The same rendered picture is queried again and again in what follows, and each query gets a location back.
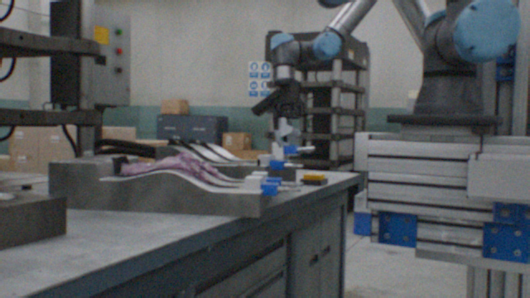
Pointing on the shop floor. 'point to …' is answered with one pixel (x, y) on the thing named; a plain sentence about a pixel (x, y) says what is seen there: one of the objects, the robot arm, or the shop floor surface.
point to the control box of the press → (119, 90)
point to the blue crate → (362, 223)
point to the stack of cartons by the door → (241, 146)
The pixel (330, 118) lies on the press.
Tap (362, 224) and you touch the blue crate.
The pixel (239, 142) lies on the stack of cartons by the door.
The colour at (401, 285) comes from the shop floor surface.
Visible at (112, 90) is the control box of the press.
